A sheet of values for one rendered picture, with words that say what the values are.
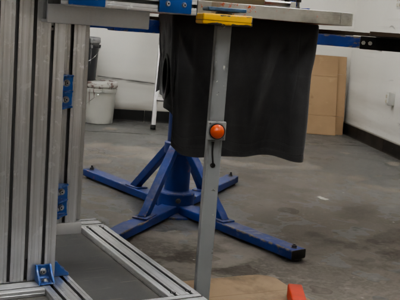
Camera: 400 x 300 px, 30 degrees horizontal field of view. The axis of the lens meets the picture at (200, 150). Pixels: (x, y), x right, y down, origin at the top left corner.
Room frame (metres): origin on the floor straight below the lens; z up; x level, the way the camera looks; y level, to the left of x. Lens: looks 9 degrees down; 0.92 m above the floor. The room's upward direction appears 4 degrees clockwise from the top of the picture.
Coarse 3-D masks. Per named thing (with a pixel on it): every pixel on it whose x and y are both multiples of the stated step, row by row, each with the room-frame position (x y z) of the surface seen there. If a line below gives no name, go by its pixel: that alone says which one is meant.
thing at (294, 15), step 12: (228, 12) 2.16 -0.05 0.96; (252, 12) 2.17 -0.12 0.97; (264, 12) 2.17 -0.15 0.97; (276, 12) 2.18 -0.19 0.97; (288, 12) 2.18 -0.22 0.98; (300, 12) 2.19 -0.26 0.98; (312, 12) 2.20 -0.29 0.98; (324, 12) 2.20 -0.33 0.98; (336, 12) 2.21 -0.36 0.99; (336, 24) 2.21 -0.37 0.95; (348, 24) 2.21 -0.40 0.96
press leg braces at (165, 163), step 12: (156, 156) 3.71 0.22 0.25; (168, 156) 3.48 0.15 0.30; (144, 168) 3.79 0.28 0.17; (156, 168) 3.76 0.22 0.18; (168, 168) 3.44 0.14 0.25; (192, 168) 3.48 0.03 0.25; (144, 180) 3.82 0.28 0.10; (156, 180) 3.38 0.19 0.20; (156, 192) 3.33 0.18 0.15; (144, 204) 3.29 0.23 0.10; (144, 216) 3.24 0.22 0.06; (216, 216) 3.32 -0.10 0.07
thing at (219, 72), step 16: (208, 16) 1.91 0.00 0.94; (224, 16) 1.92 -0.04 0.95; (240, 16) 1.92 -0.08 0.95; (224, 32) 1.96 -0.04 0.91; (224, 48) 1.96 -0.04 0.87; (224, 64) 1.96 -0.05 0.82; (224, 80) 1.96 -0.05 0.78; (224, 96) 1.96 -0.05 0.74; (208, 112) 1.98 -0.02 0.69; (208, 128) 1.95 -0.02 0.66; (224, 128) 1.95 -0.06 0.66; (208, 144) 1.96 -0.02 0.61; (208, 160) 1.96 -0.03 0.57; (208, 176) 1.96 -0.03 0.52; (208, 192) 1.96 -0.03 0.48; (208, 208) 1.96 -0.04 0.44; (208, 224) 1.96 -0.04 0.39; (208, 240) 1.96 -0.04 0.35; (208, 256) 1.96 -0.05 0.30; (208, 272) 1.96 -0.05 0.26; (208, 288) 1.96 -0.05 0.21
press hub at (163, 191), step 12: (168, 132) 3.58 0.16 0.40; (168, 144) 3.55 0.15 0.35; (180, 156) 3.54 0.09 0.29; (180, 168) 3.54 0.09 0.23; (168, 180) 3.55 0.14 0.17; (180, 180) 3.54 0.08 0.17; (168, 192) 3.54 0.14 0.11; (180, 192) 3.54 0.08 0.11; (192, 192) 3.58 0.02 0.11; (168, 204) 3.52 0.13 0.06; (180, 204) 3.51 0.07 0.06; (192, 204) 3.57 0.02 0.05; (180, 216) 3.48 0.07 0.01
